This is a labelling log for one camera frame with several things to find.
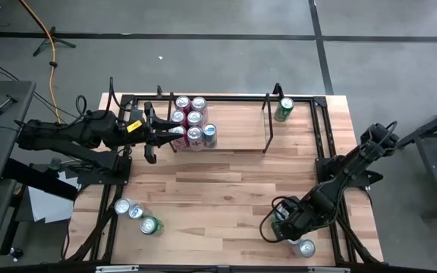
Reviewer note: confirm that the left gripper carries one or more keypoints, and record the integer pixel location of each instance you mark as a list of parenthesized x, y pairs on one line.
[(121, 132)]

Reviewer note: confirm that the white paper sheets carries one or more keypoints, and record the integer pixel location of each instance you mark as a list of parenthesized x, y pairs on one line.
[(48, 204)]

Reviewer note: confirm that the green soda can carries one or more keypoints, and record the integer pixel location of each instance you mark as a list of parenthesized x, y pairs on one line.
[(279, 213), (149, 225), (283, 109)]

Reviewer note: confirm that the black tripod base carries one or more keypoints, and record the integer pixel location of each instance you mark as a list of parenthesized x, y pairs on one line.
[(53, 39)]

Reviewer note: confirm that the blue-tab silver can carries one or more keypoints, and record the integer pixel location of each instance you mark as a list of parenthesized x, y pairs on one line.
[(209, 132), (136, 211)]

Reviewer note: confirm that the silver bracket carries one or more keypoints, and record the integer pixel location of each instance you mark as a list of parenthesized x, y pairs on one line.
[(117, 268), (328, 270)]

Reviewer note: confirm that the wooden shelf black metal frame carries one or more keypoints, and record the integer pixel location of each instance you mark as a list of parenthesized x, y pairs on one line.
[(237, 132)]

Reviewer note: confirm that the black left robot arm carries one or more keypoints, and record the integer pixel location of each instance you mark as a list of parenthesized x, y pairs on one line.
[(51, 134)]

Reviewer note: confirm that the red Coca-Cola can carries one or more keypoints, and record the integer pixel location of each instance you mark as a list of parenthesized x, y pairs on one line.
[(178, 115), (182, 145), (183, 102)]

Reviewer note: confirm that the yellow sticker label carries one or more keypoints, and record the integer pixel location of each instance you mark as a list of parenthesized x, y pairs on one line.
[(134, 126)]

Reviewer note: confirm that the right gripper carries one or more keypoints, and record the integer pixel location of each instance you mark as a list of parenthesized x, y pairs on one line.
[(299, 221)]

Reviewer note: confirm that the dark grey neighbour table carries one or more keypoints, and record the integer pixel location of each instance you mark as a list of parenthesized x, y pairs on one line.
[(427, 151)]

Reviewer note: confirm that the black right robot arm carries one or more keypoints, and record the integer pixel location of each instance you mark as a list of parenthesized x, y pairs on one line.
[(340, 182)]

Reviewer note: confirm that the black caster knob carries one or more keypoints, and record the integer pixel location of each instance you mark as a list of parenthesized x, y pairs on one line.
[(15, 253)]

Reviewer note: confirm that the black aluminium rig frame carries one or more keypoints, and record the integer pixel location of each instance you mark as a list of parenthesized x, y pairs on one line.
[(241, 97)]

